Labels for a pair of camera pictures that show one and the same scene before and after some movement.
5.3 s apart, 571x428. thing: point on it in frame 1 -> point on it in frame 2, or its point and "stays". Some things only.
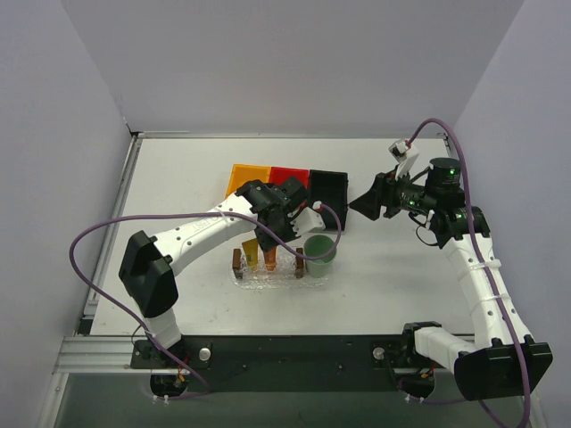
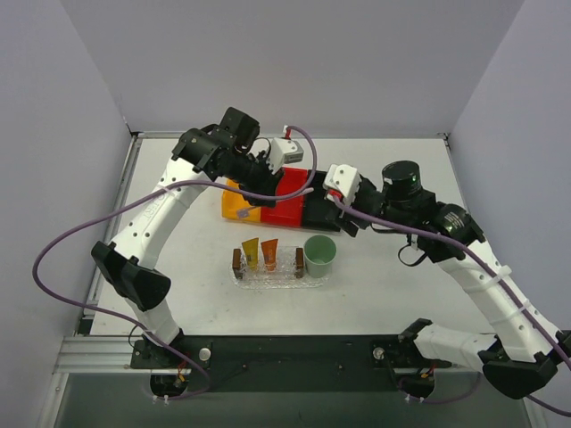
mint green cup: x=316 y=246 stays
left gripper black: x=271 y=235 -> x=263 y=184
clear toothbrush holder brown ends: x=287 y=264 stays
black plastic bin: x=330 y=187 stays
